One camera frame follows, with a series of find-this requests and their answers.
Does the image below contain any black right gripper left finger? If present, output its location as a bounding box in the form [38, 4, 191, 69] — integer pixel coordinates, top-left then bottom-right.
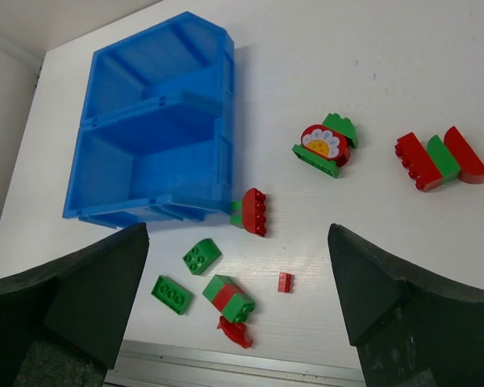
[0, 223, 149, 386]

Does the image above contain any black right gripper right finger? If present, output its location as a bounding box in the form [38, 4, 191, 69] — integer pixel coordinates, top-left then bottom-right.
[328, 223, 484, 386]

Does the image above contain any green 2x4 plate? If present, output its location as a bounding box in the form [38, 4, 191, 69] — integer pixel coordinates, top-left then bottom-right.
[151, 275, 194, 315]

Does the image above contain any green sloped 2x2 brick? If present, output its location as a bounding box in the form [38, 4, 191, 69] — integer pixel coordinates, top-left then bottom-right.
[183, 238, 222, 275]

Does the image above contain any green curved brick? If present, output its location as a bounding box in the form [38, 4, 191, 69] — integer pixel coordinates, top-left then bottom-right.
[427, 135, 461, 185]
[322, 113, 359, 148]

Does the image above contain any red curved piece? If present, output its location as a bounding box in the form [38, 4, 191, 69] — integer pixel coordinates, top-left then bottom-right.
[217, 315, 253, 349]

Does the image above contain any green base plate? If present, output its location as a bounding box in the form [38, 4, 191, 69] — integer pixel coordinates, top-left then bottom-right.
[292, 144, 340, 178]

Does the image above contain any red half-round brick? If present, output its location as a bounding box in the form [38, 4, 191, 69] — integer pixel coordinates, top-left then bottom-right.
[242, 188, 266, 237]

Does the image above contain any small green tile piece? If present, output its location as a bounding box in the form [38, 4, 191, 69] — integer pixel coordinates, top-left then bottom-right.
[230, 200, 244, 229]

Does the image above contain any small red brick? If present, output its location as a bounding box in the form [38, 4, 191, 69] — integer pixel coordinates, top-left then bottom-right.
[277, 272, 294, 293]

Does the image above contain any green red green brick stack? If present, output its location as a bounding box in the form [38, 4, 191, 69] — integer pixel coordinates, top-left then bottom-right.
[202, 275, 256, 323]

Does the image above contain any blue near bin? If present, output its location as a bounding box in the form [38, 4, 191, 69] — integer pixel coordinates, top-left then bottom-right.
[63, 91, 234, 228]

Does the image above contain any blue bin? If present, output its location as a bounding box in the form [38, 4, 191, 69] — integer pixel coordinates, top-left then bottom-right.
[81, 11, 235, 124]
[63, 91, 234, 228]

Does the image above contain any blue far bin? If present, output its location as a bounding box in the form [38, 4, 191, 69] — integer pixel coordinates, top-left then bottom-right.
[81, 11, 235, 124]

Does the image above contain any aluminium table rail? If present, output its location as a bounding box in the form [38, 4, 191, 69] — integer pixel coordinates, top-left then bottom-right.
[104, 340, 365, 386]

